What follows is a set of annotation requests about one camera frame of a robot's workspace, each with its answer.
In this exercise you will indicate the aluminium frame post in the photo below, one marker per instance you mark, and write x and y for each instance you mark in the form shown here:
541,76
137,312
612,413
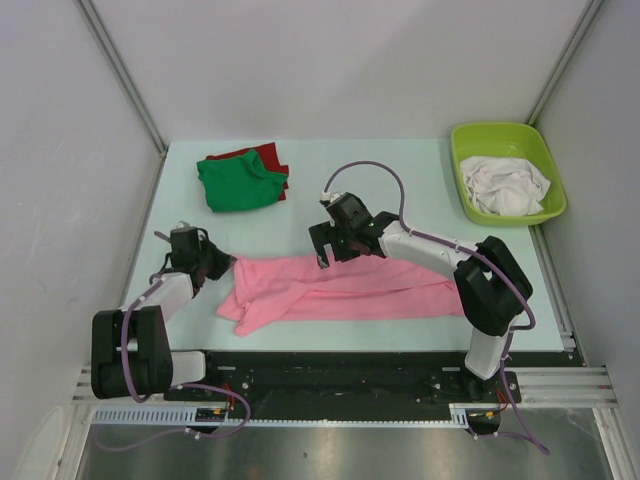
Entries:
106,44
578,35

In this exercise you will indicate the left aluminium frame post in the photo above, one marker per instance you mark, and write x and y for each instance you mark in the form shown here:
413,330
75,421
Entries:
106,44

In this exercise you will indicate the folded red t shirt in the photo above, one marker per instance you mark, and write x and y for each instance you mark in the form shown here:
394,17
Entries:
275,160

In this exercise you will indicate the green plastic basin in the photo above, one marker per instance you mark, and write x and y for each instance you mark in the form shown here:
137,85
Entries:
502,140

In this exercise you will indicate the pink t shirt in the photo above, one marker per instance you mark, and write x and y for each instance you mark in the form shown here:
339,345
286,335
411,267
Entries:
295,289

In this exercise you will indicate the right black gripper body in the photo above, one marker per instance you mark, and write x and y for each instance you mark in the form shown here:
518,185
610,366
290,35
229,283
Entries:
348,249

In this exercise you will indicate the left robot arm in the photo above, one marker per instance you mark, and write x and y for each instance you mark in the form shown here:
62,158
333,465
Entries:
130,351

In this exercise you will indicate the slotted cable duct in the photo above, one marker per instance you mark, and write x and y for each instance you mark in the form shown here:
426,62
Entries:
414,415

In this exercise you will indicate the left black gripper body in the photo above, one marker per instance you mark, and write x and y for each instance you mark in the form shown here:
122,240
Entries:
213,261

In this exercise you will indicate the white t shirt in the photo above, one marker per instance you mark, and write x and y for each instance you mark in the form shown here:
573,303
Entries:
504,186

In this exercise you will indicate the folded green t shirt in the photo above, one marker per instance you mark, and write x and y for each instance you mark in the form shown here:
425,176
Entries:
240,182

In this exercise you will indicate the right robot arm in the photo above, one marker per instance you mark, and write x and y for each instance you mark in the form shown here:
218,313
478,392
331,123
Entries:
492,287

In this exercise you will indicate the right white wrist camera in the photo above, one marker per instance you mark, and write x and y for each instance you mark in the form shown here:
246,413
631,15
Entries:
327,198

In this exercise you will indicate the right aluminium frame post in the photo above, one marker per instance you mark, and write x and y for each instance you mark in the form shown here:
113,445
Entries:
578,35

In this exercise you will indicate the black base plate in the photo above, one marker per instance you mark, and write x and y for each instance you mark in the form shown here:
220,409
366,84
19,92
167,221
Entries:
325,381

